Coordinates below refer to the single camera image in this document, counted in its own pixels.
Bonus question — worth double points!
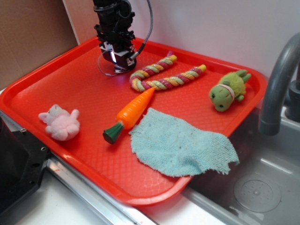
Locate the multicolour braided rope toy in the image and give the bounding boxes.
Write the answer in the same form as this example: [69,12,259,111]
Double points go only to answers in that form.
[129,54,207,92]

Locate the grey sink faucet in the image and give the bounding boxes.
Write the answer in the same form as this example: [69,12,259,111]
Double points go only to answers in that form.
[258,33,300,135]

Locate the orange plastic toy carrot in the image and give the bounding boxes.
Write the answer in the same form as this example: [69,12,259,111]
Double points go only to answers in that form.
[103,87,155,144]

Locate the brown cardboard panel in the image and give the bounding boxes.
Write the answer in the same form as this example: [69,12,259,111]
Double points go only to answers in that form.
[0,0,98,89]

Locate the green plush turtle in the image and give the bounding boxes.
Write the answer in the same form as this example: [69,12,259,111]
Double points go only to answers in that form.
[209,70,251,112]

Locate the grey sink basin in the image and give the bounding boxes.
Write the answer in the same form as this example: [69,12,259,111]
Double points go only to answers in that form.
[182,110,300,225]

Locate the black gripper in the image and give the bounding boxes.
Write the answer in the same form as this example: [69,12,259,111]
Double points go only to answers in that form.
[94,22,137,70]

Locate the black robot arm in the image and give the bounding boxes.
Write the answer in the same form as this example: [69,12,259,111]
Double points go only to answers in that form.
[93,0,136,74]

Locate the red plastic tray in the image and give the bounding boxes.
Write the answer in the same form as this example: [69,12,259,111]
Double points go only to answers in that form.
[0,38,267,206]

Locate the grey braided cable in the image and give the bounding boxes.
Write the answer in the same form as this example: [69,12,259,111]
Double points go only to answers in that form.
[129,0,153,61]

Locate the light blue terry cloth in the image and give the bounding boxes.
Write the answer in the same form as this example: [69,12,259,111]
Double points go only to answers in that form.
[130,108,240,177]

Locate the pink plush bunny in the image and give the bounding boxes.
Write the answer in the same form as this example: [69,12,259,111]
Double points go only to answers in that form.
[38,104,80,141]

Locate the black metal bracket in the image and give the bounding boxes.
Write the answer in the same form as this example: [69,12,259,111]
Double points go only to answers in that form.
[0,120,50,215]

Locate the silver keys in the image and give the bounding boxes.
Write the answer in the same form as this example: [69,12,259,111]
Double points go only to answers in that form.
[97,55,128,77]

